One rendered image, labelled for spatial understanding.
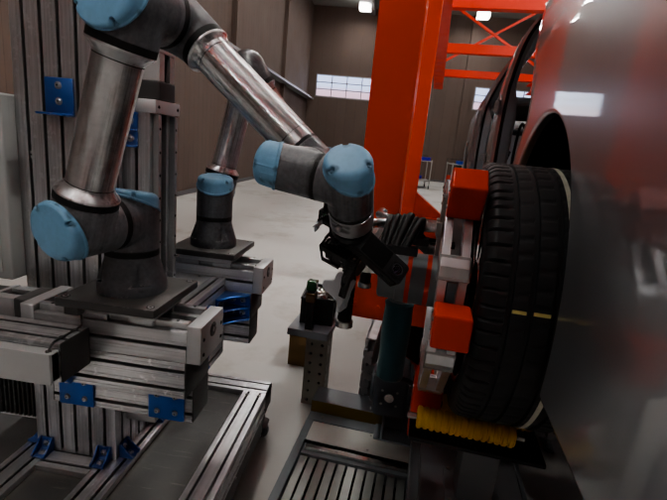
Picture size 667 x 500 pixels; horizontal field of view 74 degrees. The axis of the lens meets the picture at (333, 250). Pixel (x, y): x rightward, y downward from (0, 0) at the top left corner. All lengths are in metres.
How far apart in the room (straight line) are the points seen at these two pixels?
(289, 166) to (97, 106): 0.36
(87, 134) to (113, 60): 0.13
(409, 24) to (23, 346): 1.46
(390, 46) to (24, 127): 1.14
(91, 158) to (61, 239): 0.16
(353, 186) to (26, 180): 0.97
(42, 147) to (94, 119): 0.48
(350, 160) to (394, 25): 1.13
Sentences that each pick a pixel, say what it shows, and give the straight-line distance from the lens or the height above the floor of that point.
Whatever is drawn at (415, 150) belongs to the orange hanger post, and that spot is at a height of 1.19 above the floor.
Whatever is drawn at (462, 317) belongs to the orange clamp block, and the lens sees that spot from 0.91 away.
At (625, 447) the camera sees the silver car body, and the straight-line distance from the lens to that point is 0.65.
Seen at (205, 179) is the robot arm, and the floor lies 1.04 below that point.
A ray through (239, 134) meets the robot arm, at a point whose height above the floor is 1.19.
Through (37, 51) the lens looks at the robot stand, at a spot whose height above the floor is 1.33.
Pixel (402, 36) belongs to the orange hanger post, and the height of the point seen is 1.57.
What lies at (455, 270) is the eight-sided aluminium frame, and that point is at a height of 0.96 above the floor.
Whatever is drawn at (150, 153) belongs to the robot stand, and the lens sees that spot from 1.27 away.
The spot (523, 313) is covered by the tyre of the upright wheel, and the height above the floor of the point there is 0.90.
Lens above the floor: 1.19
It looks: 13 degrees down
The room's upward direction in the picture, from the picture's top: 6 degrees clockwise
